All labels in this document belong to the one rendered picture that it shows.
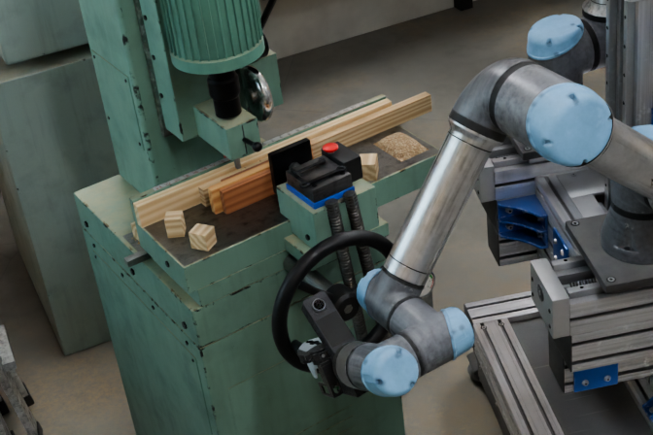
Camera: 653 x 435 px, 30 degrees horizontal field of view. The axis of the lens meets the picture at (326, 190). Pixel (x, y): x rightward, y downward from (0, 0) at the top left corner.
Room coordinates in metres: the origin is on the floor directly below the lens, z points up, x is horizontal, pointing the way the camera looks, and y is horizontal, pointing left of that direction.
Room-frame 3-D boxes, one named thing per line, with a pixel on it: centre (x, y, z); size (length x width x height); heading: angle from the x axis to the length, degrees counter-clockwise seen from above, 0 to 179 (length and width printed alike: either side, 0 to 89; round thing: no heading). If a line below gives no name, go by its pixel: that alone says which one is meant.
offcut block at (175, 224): (1.96, 0.29, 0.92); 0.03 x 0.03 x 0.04; 86
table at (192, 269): (2.03, 0.04, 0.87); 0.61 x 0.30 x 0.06; 119
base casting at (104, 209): (2.19, 0.23, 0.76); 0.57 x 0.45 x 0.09; 29
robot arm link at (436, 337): (1.49, -0.13, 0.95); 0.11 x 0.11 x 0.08; 27
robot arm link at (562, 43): (2.34, -0.53, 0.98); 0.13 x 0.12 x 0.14; 110
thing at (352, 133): (2.18, 0.00, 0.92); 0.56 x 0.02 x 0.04; 119
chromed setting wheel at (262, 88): (2.26, 0.12, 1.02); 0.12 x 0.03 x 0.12; 29
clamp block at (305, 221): (1.96, 0.00, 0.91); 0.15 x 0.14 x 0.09; 119
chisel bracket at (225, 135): (2.11, 0.17, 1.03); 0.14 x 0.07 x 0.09; 29
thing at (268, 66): (2.33, 0.12, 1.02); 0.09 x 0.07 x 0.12; 119
